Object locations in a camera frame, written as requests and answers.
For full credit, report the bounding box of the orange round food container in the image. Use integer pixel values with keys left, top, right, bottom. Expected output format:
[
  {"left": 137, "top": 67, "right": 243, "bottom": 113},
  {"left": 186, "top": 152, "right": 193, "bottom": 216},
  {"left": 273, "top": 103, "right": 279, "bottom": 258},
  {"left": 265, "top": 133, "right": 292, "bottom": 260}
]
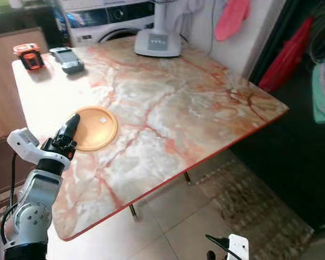
[{"left": 70, "top": 106, "right": 119, "bottom": 152}]

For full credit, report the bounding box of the grey handheld device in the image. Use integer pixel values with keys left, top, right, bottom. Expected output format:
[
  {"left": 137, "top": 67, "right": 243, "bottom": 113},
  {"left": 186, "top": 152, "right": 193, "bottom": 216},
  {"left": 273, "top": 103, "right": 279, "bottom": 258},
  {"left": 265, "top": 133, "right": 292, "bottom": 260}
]
[{"left": 49, "top": 47, "right": 85, "bottom": 75}]

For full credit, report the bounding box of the orange black handheld device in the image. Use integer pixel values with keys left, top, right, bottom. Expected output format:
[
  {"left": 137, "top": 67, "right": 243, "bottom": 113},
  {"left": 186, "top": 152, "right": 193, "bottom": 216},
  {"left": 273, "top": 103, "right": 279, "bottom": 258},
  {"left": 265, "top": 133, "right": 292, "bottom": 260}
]
[{"left": 13, "top": 43, "right": 44, "bottom": 71}]

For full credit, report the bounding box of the white washing machine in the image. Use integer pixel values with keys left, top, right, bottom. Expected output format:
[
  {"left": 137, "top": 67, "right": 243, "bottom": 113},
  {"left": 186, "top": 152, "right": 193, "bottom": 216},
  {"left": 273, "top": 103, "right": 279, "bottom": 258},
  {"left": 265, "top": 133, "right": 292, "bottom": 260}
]
[{"left": 60, "top": 0, "right": 155, "bottom": 47}]

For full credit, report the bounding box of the white fan base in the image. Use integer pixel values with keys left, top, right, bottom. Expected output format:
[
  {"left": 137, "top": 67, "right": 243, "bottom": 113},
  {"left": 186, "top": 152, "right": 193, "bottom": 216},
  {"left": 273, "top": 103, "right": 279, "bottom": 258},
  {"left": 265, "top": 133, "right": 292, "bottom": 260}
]
[{"left": 134, "top": 0, "right": 184, "bottom": 58}]

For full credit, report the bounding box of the brown speckled floor mat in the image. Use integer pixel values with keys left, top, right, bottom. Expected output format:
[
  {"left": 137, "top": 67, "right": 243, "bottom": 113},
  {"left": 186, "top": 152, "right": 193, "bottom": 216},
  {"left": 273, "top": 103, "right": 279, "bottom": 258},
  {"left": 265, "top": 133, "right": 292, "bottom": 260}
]
[{"left": 190, "top": 152, "right": 315, "bottom": 255}]

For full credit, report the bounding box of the pink hanging cloth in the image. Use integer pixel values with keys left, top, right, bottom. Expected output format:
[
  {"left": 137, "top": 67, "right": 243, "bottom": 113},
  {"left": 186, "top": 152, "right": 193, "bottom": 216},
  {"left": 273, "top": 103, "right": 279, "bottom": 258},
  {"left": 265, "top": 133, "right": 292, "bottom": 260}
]
[{"left": 214, "top": 0, "right": 251, "bottom": 42}]

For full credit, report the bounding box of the red plastic bag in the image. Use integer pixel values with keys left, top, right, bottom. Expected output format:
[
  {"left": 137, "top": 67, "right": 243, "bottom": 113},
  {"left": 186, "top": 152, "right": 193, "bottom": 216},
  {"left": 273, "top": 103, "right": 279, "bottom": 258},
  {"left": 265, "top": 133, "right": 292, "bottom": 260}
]
[{"left": 258, "top": 16, "right": 315, "bottom": 93}]

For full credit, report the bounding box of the teal cloth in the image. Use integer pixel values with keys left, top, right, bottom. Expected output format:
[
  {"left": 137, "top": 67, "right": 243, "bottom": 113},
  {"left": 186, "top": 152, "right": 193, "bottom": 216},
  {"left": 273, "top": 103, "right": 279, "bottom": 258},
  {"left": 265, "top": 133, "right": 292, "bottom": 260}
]
[{"left": 311, "top": 60, "right": 325, "bottom": 125}]

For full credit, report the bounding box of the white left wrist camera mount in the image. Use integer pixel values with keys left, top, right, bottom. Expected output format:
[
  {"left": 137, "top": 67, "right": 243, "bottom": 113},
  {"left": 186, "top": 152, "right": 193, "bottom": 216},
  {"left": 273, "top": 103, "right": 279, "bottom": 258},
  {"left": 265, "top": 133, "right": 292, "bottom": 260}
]
[{"left": 6, "top": 128, "right": 71, "bottom": 167}]

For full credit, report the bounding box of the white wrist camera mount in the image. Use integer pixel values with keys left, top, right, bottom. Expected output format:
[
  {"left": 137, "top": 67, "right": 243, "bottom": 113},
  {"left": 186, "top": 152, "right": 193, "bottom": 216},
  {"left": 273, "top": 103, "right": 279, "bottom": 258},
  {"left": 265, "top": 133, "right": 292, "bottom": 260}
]
[
  {"left": 6, "top": 128, "right": 71, "bottom": 167},
  {"left": 227, "top": 234, "right": 249, "bottom": 260}
]

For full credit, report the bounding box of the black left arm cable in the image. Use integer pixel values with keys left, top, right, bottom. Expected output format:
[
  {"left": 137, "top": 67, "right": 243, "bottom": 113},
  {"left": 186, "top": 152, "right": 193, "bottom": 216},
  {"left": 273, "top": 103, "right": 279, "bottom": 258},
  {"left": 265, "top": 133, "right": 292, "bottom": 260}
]
[{"left": 0, "top": 153, "right": 22, "bottom": 244}]

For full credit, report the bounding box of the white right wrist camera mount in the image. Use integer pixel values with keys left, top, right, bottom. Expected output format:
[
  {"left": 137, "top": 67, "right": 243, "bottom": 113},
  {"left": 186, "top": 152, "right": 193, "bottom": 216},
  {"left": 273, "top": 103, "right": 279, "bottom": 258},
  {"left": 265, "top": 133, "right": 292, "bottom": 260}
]
[{"left": 227, "top": 234, "right": 249, "bottom": 260}]

